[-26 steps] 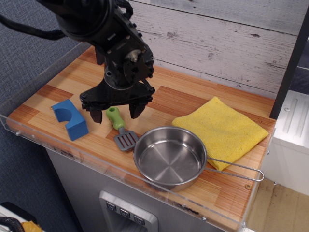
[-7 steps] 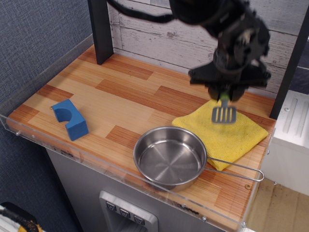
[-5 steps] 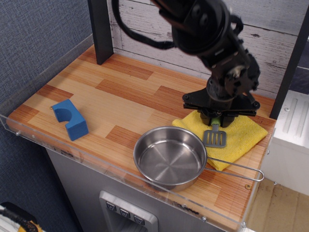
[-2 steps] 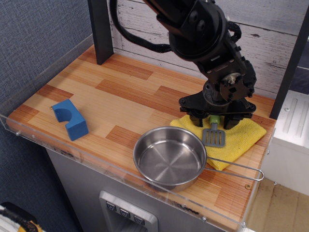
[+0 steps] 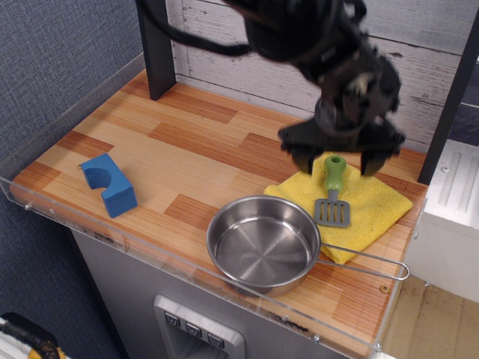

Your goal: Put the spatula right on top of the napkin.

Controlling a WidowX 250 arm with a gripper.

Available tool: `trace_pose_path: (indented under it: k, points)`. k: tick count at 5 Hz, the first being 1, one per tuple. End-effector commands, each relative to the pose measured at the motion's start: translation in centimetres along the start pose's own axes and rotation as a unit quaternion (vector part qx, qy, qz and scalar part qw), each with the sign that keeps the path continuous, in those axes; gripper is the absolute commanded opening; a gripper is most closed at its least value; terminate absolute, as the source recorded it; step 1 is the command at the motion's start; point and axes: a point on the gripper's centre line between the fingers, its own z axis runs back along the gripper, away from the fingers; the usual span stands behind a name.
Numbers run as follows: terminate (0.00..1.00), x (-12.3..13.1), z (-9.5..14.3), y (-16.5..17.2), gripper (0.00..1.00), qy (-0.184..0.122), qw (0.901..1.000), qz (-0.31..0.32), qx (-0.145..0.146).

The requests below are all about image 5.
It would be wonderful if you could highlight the dark post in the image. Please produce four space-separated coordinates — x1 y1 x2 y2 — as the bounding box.
136 1 176 100
418 12 478 185

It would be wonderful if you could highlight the white appliance at right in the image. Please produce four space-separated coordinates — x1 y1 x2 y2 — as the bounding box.
405 140 478 302

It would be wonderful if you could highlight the grey cabinet with dispenser panel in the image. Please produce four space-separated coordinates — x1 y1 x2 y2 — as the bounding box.
73 231 343 358

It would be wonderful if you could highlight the dark right post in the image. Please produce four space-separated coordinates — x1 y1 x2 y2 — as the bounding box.
418 12 478 185

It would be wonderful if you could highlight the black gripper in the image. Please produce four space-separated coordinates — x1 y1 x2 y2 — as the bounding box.
278 99 406 176

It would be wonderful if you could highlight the yellow object bottom left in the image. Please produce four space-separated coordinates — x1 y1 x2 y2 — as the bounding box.
27 346 68 359

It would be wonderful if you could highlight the dark left post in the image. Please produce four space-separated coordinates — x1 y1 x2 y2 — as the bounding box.
136 1 176 100

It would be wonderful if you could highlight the stainless steel pan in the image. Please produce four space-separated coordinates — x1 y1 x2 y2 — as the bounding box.
206 194 410 298

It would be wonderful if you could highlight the blue arch block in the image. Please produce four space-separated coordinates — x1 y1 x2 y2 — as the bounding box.
80 153 138 218

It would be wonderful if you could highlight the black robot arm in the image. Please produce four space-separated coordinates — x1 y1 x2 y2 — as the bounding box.
228 1 405 176

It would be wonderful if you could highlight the green handled grey spatula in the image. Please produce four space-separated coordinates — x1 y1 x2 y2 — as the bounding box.
314 155 350 228

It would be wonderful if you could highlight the clear acrylic guard rail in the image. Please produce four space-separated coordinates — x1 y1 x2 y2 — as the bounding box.
0 52 430 359

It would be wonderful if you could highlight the black cable bottom left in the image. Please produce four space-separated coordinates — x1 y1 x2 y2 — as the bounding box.
0 321 57 359

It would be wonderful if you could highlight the yellow cloth napkin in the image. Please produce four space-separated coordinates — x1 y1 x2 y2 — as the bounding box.
263 152 413 265

